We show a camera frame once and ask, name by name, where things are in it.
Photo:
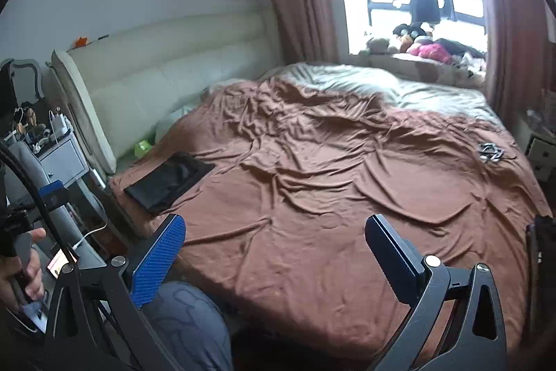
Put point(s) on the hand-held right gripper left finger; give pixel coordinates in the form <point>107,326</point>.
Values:
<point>158,258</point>

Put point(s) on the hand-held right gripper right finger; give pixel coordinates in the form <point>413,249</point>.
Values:
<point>391,262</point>

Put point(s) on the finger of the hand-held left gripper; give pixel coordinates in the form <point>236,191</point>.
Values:
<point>54,193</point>

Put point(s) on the black t-shirt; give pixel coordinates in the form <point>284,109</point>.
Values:
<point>167,184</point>

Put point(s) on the stack of dark folded clothes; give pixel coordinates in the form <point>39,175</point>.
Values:
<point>543,249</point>

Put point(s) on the person's left hand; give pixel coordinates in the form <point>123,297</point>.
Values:
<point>11,282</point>

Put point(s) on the grey nightstand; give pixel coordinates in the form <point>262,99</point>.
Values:
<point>65,162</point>

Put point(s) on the grey chair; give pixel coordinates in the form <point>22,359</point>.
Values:
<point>26,162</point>

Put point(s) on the smartphone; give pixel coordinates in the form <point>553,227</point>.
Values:
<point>58,264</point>

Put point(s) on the brown blanket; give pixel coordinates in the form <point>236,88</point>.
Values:
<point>325,201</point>

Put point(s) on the small green thing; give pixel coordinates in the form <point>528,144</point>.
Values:
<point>142,148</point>

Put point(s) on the small black white cloth item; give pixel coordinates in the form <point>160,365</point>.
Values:
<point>491,152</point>

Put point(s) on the small orange toy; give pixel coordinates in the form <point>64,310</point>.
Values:
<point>81,42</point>

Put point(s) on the cream padded headboard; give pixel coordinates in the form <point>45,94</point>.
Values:
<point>173,62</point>

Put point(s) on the white nightstand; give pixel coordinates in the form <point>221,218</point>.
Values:
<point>543,153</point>

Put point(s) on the cream bed sheet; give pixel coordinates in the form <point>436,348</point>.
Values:
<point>347,80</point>

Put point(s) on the patterned window seat cushion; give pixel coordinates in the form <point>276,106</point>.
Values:
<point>434,70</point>

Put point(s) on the pink plush toy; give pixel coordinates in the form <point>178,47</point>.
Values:
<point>430,51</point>

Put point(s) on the beige plush toy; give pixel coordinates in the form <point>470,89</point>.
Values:
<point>380,45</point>

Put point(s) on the black and white plush toy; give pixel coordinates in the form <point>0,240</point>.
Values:
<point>410,33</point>

